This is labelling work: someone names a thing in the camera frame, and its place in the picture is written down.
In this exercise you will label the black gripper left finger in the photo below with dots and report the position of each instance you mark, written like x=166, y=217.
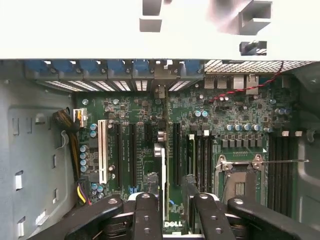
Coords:
x=147, y=220

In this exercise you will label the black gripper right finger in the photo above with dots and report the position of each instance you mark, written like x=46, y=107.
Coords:
x=210, y=220

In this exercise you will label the CPU socket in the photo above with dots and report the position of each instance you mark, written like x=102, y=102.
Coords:
x=240, y=185

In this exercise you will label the black RAM slot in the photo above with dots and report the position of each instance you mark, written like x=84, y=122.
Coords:
x=289, y=180
x=271, y=180
x=204, y=162
x=210, y=162
x=283, y=180
x=198, y=162
x=277, y=180

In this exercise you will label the white expansion slot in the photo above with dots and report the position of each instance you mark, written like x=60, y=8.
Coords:
x=102, y=152

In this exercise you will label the short black expansion slot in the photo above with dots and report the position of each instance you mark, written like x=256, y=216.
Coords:
x=148, y=132

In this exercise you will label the thin metal locking lever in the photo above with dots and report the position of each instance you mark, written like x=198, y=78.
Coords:
x=280, y=162

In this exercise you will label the open black PC case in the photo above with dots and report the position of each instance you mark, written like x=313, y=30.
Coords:
x=307, y=175

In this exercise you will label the green motherboard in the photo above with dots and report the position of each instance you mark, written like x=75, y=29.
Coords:
x=250, y=112

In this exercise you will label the perforated metal slot cover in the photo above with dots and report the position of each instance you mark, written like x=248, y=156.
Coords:
x=180, y=85
x=122, y=85
x=57, y=86
x=141, y=85
x=103, y=85
x=83, y=85

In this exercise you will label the blue slot retainer clip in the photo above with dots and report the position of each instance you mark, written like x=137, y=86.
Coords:
x=63, y=66
x=141, y=67
x=192, y=67
x=117, y=67
x=90, y=66
x=37, y=66

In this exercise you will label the grey parts rack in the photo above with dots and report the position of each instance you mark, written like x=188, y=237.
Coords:
x=250, y=25

